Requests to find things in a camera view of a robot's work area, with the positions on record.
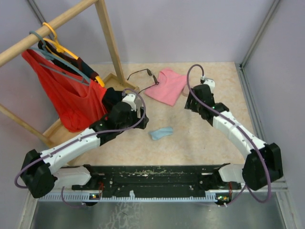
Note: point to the wooden clothes rack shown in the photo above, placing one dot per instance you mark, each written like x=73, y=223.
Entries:
x=50, y=136

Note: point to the red hanging shirt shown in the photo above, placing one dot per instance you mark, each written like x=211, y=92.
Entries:
x=77, y=105

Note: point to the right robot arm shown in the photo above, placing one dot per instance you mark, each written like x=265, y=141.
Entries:
x=263, y=162

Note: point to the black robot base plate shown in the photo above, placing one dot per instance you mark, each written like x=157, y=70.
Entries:
x=157, y=179

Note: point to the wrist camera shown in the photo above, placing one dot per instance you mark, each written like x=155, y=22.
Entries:
x=133, y=100
x=209, y=82

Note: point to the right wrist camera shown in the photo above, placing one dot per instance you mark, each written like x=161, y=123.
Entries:
x=209, y=82

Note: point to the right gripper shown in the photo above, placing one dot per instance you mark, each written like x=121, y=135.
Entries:
x=190, y=104

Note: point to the pink glasses case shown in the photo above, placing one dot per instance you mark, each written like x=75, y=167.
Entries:
x=185, y=91

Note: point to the aluminium frame rail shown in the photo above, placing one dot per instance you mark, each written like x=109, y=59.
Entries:
x=87, y=197

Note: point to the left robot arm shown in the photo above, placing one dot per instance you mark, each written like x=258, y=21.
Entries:
x=44, y=171

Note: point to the tortoiseshell sunglasses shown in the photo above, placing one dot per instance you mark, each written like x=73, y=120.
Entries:
x=150, y=73

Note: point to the yellow plastic hanger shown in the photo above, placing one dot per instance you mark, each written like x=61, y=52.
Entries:
x=62, y=49

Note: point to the dark striped hanging garment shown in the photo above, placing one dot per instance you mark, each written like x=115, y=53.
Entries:
x=111, y=97

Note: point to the pink folded shirt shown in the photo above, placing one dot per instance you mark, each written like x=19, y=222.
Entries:
x=171, y=85

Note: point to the grey-blue plastic hanger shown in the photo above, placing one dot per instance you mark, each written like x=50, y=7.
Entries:
x=48, y=56

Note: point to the small light blue cloth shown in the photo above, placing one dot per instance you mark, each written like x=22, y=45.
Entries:
x=160, y=133

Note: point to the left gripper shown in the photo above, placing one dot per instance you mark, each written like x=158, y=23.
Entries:
x=139, y=122

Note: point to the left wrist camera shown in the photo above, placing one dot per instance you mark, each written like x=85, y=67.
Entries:
x=133, y=100

